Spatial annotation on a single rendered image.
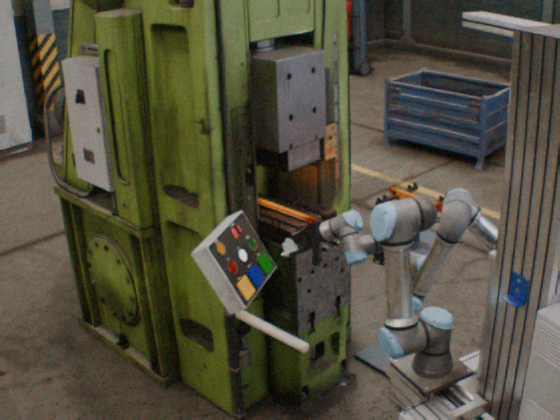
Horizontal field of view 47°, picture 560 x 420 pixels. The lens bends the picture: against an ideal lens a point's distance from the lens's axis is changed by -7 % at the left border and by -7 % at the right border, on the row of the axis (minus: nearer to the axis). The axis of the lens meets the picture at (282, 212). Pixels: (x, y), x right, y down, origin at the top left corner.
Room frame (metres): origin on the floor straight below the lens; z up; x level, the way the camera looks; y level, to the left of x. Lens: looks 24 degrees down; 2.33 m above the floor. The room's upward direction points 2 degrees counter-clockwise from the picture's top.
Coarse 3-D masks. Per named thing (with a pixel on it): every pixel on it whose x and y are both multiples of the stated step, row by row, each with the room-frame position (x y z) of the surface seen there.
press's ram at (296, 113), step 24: (288, 48) 3.02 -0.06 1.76; (264, 72) 2.80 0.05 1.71; (288, 72) 2.80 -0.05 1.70; (312, 72) 2.91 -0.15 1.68; (264, 96) 2.80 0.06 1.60; (288, 96) 2.79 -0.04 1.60; (312, 96) 2.90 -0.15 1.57; (264, 120) 2.81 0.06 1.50; (288, 120) 2.79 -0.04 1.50; (312, 120) 2.89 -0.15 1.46; (264, 144) 2.81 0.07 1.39; (288, 144) 2.79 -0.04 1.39
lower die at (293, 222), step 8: (272, 200) 3.12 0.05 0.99; (264, 208) 3.04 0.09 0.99; (272, 208) 3.01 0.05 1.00; (296, 208) 3.02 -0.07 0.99; (264, 216) 2.97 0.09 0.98; (272, 216) 2.94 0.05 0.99; (280, 216) 2.94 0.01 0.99; (288, 216) 2.93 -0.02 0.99; (320, 216) 2.92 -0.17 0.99; (264, 224) 2.91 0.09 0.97; (280, 224) 2.87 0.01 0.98; (288, 224) 2.86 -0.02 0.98; (296, 224) 2.84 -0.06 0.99; (304, 224) 2.84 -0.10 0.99; (288, 232) 2.80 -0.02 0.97
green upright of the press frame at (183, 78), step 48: (144, 0) 2.96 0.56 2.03; (192, 0) 2.77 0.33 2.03; (240, 0) 2.82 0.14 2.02; (192, 48) 2.73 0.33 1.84; (240, 48) 2.81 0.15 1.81; (192, 96) 2.74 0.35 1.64; (240, 96) 2.80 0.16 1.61; (192, 144) 2.84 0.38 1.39; (192, 192) 2.86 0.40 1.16; (240, 192) 2.77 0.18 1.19; (192, 240) 2.88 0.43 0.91; (192, 288) 2.92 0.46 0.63; (192, 336) 2.90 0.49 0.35; (192, 384) 2.89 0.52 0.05
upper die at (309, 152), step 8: (304, 144) 2.85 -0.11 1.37; (312, 144) 2.89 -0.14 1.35; (256, 152) 2.92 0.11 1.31; (264, 152) 2.89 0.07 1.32; (272, 152) 2.85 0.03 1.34; (288, 152) 2.79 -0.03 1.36; (296, 152) 2.82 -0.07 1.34; (304, 152) 2.85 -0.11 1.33; (312, 152) 2.89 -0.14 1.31; (256, 160) 2.93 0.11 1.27; (264, 160) 2.89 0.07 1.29; (272, 160) 2.85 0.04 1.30; (280, 160) 2.82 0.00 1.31; (288, 160) 2.79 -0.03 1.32; (296, 160) 2.82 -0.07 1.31; (304, 160) 2.85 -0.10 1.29; (312, 160) 2.89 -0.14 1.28; (280, 168) 2.82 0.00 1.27; (288, 168) 2.79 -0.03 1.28
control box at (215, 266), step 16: (224, 224) 2.45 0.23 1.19; (240, 224) 2.49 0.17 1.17; (208, 240) 2.32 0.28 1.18; (224, 240) 2.34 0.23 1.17; (240, 240) 2.42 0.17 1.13; (256, 240) 2.51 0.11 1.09; (208, 256) 2.24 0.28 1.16; (224, 256) 2.28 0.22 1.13; (256, 256) 2.44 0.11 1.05; (208, 272) 2.24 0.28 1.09; (224, 272) 2.23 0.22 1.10; (240, 272) 2.30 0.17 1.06; (272, 272) 2.46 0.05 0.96; (224, 288) 2.22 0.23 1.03; (256, 288) 2.31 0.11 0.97; (224, 304) 2.22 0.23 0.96; (240, 304) 2.20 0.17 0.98
